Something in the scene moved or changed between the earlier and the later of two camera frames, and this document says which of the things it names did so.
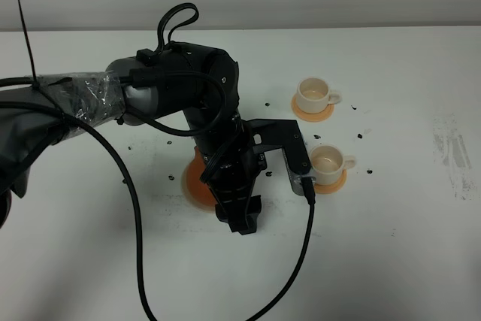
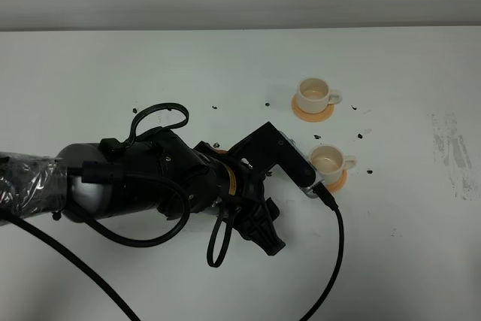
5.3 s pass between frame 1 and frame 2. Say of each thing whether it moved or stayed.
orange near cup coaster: stayed
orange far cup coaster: stayed
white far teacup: stayed
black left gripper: moved
